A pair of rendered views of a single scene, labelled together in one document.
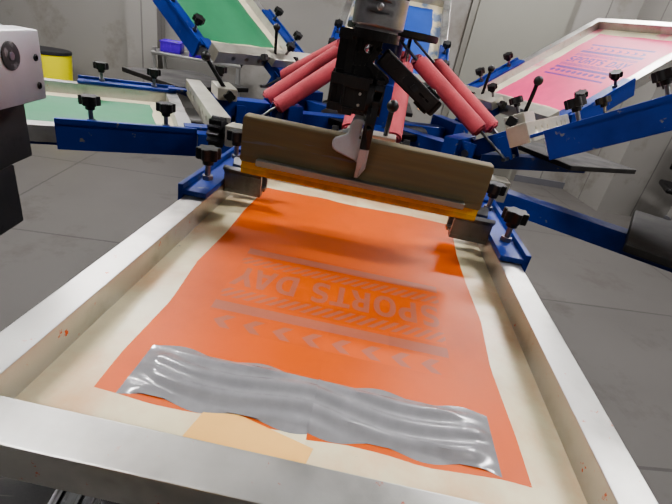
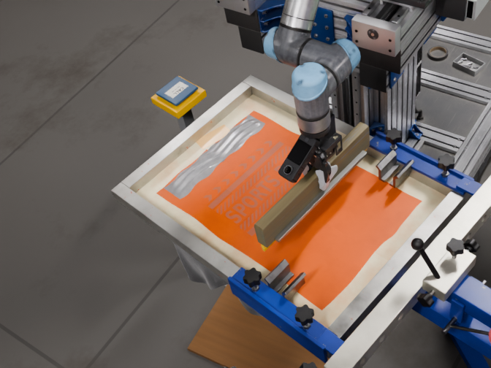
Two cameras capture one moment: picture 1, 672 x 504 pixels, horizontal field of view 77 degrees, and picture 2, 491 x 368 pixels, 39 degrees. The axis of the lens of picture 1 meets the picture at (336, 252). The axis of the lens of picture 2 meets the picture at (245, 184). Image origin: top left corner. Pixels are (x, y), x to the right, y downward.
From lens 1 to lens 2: 2.02 m
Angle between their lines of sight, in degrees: 97
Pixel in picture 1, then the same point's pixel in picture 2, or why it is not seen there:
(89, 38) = not seen: outside the picture
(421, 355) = (215, 197)
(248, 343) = (252, 147)
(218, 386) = (236, 134)
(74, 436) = (226, 99)
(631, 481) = (134, 201)
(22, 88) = (378, 47)
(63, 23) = not seen: outside the picture
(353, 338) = (237, 179)
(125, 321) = (281, 117)
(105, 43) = not seen: outside the picture
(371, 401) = (205, 168)
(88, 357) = (267, 109)
